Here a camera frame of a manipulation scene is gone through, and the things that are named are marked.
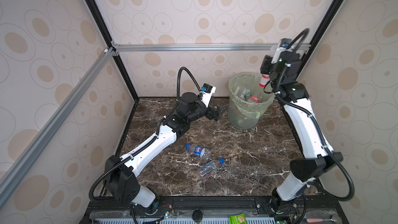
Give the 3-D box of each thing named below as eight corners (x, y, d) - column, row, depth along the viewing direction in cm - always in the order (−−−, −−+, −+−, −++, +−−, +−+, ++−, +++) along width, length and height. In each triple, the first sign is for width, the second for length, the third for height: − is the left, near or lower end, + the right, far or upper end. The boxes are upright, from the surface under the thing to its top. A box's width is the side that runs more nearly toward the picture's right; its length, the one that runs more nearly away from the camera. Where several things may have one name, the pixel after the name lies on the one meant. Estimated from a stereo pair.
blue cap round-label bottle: (184, 153, 93) (183, 149, 89) (187, 146, 96) (187, 141, 92) (208, 160, 90) (208, 156, 86) (210, 152, 93) (211, 148, 89)
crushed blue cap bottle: (202, 179, 83) (202, 177, 80) (197, 170, 86) (197, 168, 83) (225, 165, 89) (225, 162, 85) (219, 157, 92) (219, 154, 88)
